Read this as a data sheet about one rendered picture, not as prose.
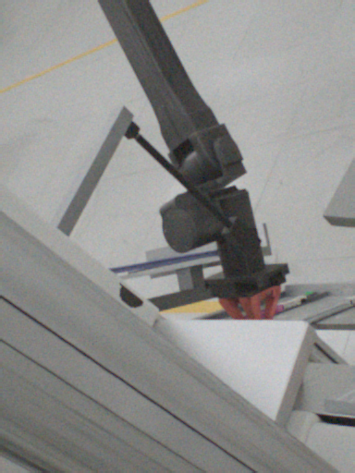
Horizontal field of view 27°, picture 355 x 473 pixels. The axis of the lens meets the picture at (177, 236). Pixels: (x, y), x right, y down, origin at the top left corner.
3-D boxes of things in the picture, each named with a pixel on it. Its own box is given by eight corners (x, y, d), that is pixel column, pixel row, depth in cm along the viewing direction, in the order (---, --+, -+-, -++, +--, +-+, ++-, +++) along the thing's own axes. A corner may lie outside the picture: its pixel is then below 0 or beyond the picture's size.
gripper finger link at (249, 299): (263, 352, 95) (246, 282, 94) (222, 350, 100) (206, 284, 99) (294, 333, 100) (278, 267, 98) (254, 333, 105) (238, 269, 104)
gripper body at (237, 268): (262, 291, 93) (248, 234, 92) (204, 293, 100) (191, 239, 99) (292, 276, 97) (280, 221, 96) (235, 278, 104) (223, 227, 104)
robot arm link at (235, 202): (255, 180, 97) (225, 186, 101) (218, 191, 92) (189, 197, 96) (266, 231, 97) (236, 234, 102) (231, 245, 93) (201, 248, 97)
